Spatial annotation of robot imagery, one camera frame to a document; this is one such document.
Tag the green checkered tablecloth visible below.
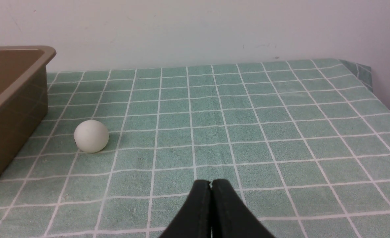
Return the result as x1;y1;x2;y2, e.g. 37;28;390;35
0;59;390;238

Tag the white table-tennis ball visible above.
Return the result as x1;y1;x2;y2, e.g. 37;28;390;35
73;120;109;153

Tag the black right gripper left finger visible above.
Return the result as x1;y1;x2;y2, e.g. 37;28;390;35
160;180;211;238

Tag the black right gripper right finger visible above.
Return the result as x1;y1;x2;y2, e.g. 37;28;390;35
211;179;274;238

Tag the brown plastic bin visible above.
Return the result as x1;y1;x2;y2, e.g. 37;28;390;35
0;46;56;176

